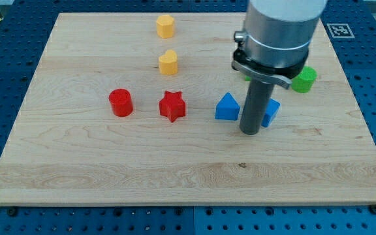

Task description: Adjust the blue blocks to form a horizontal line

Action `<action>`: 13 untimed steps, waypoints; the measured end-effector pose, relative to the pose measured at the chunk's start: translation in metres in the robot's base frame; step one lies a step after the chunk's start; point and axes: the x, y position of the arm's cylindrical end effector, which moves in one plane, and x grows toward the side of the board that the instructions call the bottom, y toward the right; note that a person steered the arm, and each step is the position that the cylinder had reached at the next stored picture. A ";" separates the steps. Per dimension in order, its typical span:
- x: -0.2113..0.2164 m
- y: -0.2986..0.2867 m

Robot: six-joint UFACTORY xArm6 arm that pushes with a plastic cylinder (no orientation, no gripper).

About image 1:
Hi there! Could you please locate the wooden board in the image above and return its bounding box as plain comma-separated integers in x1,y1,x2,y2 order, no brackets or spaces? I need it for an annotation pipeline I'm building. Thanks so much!
0,13,376,207

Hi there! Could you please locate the red star block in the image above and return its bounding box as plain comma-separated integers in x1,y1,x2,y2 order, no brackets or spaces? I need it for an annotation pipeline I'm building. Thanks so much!
159,91,186,123

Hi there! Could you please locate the white fiducial marker tag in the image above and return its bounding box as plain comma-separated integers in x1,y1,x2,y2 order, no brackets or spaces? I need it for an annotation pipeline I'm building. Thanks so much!
327,23,354,39

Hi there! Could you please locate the yellow heart block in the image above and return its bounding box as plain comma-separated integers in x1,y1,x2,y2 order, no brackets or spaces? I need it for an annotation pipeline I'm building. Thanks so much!
158,50,178,75

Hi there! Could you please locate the blue triangular block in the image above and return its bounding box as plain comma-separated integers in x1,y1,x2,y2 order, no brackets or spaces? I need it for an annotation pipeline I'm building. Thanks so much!
215,93,240,121

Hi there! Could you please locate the blue cube block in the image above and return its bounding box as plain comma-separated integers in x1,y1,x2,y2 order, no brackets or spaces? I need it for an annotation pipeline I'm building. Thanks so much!
261,99,281,127

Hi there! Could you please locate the red cylinder block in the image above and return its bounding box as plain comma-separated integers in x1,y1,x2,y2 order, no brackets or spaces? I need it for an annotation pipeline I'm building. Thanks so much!
108,88,133,117

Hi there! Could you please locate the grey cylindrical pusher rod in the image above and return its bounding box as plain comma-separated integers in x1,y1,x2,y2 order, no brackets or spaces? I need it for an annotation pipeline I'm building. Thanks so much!
240,80,274,135

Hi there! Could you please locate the yellow hexagon block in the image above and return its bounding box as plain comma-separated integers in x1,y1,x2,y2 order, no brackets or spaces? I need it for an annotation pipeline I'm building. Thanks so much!
156,14,175,39

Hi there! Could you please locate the green cylinder block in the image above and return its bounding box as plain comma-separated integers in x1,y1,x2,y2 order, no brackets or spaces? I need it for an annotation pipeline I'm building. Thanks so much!
291,66,317,93

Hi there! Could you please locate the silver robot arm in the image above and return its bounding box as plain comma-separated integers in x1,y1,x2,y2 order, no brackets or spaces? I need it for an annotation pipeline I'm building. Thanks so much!
232,0,327,89

